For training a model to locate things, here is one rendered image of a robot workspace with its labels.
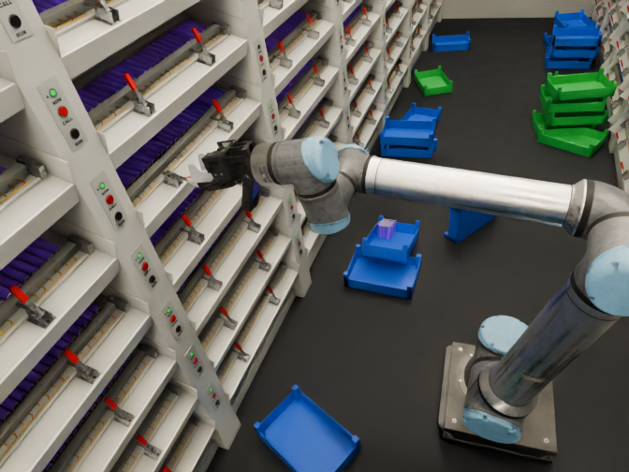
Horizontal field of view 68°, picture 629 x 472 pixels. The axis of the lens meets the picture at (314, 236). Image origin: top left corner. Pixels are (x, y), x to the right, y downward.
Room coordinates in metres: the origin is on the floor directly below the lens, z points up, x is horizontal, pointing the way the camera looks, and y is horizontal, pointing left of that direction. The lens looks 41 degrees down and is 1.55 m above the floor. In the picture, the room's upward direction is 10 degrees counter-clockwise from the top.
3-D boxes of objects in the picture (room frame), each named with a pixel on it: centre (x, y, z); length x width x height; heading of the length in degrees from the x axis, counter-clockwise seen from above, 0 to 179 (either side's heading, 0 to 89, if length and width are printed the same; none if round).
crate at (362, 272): (1.41, -0.27, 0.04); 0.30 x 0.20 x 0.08; 63
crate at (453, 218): (1.64, -0.76, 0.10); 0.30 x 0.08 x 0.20; 120
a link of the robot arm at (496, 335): (0.74, -0.49, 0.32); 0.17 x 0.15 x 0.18; 151
